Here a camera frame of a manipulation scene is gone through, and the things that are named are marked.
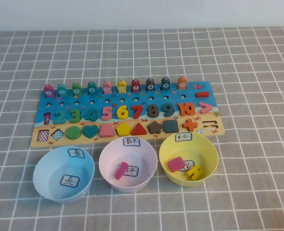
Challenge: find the red wooden triangle piece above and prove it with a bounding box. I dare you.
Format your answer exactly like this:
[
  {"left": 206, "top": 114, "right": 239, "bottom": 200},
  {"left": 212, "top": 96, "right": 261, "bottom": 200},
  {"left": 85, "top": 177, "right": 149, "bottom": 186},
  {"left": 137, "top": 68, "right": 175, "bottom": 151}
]
[{"left": 131, "top": 122, "right": 148, "bottom": 136}]

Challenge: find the light pink plastic bowl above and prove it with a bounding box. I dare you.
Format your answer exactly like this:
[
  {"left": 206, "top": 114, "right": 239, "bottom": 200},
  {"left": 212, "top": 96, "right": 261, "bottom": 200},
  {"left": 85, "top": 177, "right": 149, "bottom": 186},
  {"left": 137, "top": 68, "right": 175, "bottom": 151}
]
[{"left": 98, "top": 137, "right": 158, "bottom": 193}]

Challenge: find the magenta fish peg numbered 1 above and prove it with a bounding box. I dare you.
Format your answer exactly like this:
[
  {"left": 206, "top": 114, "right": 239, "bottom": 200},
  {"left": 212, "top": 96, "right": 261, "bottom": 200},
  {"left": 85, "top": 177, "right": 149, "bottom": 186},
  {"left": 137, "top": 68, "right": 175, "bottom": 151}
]
[{"left": 43, "top": 84, "right": 56, "bottom": 98}]

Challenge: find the slate wooden numeral 9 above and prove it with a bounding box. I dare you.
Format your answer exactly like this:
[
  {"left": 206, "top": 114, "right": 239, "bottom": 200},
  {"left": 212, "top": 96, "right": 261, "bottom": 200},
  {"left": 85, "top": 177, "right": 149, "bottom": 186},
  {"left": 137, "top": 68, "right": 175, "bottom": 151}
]
[{"left": 162, "top": 103, "right": 176, "bottom": 118}]

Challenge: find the pink greater-than sign piece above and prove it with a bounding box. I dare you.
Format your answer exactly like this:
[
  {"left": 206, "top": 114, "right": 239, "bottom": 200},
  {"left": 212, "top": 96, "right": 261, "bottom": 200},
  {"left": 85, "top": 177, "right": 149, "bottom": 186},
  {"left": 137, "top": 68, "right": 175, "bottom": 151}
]
[{"left": 198, "top": 102, "right": 214, "bottom": 114}]

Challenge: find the green wooden circle piece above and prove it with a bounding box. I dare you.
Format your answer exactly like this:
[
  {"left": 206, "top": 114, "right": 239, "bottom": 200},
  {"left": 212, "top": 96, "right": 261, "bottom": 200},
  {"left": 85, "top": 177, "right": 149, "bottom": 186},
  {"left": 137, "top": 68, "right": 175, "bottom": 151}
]
[{"left": 66, "top": 126, "right": 82, "bottom": 140}]

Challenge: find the brown wooden star piece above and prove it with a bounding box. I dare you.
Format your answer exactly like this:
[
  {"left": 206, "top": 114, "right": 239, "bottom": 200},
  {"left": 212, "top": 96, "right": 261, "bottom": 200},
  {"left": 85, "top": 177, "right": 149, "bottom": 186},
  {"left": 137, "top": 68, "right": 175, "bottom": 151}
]
[{"left": 147, "top": 120, "right": 163, "bottom": 134}]

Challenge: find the yellow equals sign piece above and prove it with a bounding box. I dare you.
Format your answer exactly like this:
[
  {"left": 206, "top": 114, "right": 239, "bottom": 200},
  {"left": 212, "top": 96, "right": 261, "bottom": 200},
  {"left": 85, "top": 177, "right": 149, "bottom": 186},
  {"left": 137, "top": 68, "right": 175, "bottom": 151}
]
[{"left": 186, "top": 165, "right": 203, "bottom": 180}]

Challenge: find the red wooden numeral 7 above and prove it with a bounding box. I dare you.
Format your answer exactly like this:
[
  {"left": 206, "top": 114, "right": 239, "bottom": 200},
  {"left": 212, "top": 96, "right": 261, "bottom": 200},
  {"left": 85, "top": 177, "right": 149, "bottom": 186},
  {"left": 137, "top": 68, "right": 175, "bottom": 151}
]
[{"left": 131, "top": 104, "right": 145, "bottom": 119}]

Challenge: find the magenta wooden numeral 1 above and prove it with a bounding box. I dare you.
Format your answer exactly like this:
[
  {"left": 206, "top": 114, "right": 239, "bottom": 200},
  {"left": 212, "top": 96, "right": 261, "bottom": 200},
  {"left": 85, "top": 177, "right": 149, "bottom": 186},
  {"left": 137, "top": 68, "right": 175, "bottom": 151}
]
[{"left": 114, "top": 162, "right": 129, "bottom": 180}]

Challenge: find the brown fish peg numbered 8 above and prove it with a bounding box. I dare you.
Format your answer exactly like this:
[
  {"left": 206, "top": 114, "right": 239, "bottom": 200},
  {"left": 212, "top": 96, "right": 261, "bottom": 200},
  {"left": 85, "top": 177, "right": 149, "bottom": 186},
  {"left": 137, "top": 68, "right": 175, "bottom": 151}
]
[{"left": 145, "top": 77, "right": 156, "bottom": 92}]

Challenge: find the yellow fish peg numbered 6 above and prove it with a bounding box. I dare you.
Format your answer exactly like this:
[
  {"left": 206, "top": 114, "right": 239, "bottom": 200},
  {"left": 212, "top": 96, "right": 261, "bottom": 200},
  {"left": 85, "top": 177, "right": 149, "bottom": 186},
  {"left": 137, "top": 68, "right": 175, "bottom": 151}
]
[{"left": 117, "top": 79, "right": 127, "bottom": 94}]

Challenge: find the brown wooden numeral 8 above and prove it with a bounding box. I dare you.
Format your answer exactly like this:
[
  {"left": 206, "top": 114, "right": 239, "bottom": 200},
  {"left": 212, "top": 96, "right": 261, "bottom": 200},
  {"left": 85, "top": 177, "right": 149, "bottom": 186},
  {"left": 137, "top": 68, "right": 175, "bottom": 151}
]
[{"left": 148, "top": 103, "right": 161, "bottom": 118}]

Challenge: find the teal wooden numeral 2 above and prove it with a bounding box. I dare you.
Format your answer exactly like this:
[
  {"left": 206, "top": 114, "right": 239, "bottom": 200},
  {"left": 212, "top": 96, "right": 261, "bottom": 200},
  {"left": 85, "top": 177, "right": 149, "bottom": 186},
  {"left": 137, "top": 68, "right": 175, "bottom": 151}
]
[{"left": 53, "top": 109, "right": 69, "bottom": 125}]

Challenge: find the yellow wooden numeral 6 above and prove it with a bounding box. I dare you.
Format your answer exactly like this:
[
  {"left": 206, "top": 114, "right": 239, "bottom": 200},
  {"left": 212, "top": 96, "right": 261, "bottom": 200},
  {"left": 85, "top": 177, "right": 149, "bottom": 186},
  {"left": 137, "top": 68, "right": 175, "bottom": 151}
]
[{"left": 116, "top": 105, "right": 130, "bottom": 120}]

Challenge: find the slate wooden square piece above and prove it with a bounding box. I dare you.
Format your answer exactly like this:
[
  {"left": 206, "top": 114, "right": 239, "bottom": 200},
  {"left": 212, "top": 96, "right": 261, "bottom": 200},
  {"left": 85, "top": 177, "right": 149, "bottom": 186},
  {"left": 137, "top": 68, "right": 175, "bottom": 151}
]
[{"left": 163, "top": 119, "right": 180, "bottom": 133}]

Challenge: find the green wooden numeral 3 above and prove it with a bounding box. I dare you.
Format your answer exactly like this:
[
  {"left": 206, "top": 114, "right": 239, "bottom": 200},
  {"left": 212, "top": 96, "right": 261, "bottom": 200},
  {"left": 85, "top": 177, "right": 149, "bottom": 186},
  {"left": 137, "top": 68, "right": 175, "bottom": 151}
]
[{"left": 69, "top": 108, "right": 83, "bottom": 123}]

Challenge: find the magenta wooden rectangle piece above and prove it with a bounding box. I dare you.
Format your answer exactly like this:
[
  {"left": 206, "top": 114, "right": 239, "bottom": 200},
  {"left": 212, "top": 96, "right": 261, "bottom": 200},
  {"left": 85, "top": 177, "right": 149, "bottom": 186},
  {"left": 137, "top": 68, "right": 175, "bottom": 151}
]
[{"left": 167, "top": 156, "right": 186, "bottom": 173}]

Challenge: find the teal wooden heart piece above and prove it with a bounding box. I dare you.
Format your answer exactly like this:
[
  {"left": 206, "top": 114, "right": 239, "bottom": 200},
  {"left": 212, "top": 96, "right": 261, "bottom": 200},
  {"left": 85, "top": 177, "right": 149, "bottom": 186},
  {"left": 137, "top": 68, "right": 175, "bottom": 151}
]
[{"left": 82, "top": 125, "right": 99, "bottom": 140}]

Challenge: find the pink wooden numeral 5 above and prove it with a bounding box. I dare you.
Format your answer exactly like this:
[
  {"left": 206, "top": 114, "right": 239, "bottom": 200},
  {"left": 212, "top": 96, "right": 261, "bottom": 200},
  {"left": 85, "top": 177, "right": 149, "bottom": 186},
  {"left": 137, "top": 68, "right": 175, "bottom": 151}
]
[{"left": 101, "top": 106, "right": 115, "bottom": 122}]

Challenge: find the wooden number puzzle board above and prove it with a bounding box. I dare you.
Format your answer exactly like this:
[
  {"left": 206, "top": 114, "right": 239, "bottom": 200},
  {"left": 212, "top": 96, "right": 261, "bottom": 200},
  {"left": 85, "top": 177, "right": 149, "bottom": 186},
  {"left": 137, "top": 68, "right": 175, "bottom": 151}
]
[{"left": 30, "top": 80, "right": 225, "bottom": 149}]

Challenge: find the slate fish peg numbered 9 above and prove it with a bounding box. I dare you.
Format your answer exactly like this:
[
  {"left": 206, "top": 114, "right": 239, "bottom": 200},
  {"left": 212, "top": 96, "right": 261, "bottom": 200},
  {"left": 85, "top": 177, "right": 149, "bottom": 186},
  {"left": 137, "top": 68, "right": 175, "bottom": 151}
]
[{"left": 160, "top": 77, "right": 171, "bottom": 91}]

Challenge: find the green fish peg numbered 3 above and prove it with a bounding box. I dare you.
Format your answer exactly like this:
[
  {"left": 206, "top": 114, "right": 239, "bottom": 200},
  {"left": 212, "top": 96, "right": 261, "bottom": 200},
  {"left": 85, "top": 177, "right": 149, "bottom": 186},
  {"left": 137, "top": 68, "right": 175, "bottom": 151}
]
[{"left": 71, "top": 82, "right": 82, "bottom": 97}]

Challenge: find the light blue plastic bowl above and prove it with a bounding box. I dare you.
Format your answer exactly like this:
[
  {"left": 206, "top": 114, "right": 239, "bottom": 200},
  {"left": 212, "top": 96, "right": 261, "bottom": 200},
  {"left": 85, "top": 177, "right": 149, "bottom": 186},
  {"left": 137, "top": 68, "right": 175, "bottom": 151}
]
[{"left": 33, "top": 145, "right": 96, "bottom": 205}]

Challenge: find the blue-green wooden numeral 4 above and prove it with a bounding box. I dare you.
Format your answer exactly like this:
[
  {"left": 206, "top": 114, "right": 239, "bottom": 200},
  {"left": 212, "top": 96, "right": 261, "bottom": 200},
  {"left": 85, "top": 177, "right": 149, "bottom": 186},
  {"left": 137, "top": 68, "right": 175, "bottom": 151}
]
[{"left": 85, "top": 108, "right": 101, "bottom": 122}]

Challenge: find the teal fish peg numbered 2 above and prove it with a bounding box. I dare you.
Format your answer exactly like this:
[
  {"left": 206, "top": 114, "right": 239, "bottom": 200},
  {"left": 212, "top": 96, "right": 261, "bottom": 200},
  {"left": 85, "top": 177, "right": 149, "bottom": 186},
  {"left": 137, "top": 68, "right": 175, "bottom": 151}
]
[{"left": 57, "top": 83, "right": 68, "bottom": 97}]

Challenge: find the grey checked tablecloth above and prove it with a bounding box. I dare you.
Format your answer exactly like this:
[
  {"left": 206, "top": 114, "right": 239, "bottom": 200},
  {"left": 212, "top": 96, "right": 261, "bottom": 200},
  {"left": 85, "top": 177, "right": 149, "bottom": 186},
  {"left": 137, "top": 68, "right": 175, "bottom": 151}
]
[{"left": 0, "top": 27, "right": 284, "bottom": 231}]

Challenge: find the blue-green fish peg numbered 4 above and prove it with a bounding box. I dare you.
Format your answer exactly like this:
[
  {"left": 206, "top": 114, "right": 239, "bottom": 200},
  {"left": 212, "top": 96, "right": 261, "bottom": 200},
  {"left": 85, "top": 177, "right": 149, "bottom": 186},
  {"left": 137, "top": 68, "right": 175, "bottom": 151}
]
[{"left": 86, "top": 81, "right": 98, "bottom": 96}]

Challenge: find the pink wooden trapezoid piece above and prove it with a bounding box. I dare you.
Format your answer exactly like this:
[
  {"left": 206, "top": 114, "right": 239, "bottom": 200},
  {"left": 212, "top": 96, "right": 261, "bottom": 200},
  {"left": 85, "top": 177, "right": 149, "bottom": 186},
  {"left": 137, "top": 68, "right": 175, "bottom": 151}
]
[{"left": 99, "top": 124, "right": 115, "bottom": 138}]

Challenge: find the red fish peg numbered 7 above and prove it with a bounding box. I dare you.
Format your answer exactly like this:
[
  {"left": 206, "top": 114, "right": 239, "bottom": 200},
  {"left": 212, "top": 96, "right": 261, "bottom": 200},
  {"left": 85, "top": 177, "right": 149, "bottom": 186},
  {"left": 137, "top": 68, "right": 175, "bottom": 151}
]
[{"left": 131, "top": 78, "right": 142, "bottom": 93}]

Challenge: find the pink fish peg numbered 5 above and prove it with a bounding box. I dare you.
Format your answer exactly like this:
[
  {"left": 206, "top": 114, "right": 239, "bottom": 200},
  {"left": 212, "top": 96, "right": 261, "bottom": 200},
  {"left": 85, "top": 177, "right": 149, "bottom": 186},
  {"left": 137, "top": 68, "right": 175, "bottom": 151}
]
[{"left": 101, "top": 80, "right": 113, "bottom": 94}]

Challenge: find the yellow plastic bowl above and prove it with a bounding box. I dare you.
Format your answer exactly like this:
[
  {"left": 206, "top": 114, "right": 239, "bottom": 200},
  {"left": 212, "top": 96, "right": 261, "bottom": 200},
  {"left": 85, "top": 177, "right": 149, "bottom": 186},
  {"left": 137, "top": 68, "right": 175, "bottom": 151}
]
[{"left": 158, "top": 131, "right": 219, "bottom": 188}]

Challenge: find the yellow wooden pentagon piece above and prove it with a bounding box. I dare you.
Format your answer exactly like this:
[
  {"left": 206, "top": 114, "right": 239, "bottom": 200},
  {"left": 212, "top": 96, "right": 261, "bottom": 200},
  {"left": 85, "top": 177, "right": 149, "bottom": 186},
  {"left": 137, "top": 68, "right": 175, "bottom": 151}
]
[{"left": 115, "top": 123, "right": 132, "bottom": 137}]

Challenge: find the orange fish peg numbered 10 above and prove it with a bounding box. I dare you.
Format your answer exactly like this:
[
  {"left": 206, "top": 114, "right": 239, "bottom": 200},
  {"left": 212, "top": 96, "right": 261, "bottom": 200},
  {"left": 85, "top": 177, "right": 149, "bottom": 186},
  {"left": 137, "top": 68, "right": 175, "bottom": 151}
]
[{"left": 177, "top": 76, "right": 188, "bottom": 90}]

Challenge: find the orange plus sign piece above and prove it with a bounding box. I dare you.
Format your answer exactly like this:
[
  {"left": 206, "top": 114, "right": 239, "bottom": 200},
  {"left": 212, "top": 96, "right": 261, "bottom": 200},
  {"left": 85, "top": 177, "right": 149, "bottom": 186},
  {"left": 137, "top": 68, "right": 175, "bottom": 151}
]
[{"left": 182, "top": 119, "right": 198, "bottom": 132}]

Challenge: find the orange wooden numeral 10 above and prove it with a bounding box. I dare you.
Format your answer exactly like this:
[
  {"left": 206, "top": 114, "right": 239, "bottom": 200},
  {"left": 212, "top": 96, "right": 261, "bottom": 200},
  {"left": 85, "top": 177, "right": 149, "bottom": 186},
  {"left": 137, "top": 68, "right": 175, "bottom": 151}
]
[{"left": 177, "top": 102, "right": 197, "bottom": 117}]

